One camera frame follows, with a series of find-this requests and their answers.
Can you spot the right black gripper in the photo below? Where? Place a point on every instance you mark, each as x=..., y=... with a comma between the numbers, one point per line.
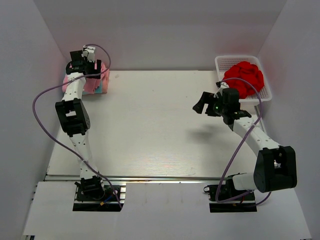
x=206, y=98

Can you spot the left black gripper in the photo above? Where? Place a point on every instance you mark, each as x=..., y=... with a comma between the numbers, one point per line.
x=95, y=72

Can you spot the pink t shirt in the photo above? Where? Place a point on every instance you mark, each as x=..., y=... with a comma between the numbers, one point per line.
x=93, y=82

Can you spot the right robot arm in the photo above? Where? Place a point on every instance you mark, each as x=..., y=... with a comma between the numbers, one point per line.
x=275, y=168

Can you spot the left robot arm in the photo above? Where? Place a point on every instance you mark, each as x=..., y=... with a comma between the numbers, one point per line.
x=75, y=122

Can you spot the folded salmon t shirt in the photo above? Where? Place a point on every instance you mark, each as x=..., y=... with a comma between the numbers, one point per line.
x=105, y=81

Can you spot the folded teal t shirt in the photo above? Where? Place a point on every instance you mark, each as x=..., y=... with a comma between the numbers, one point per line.
x=100, y=90

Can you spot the white plastic basket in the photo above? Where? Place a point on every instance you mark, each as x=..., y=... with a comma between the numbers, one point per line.
x=224, y=62

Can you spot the red crumpled t shirt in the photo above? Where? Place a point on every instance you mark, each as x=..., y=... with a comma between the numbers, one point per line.
x=248, y=72

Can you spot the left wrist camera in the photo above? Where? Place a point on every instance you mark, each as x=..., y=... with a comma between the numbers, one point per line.
x=88, y=52

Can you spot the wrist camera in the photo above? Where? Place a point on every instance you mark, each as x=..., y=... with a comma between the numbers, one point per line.
x=221, y=85
x=88, y=52

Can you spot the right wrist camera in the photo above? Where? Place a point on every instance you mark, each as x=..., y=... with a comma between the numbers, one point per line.
x=221, y=85

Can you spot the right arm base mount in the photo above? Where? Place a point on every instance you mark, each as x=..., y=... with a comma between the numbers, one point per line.
x=243, y=204

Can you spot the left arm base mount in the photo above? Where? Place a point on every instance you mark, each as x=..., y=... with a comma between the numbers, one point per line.
x=97, y=198

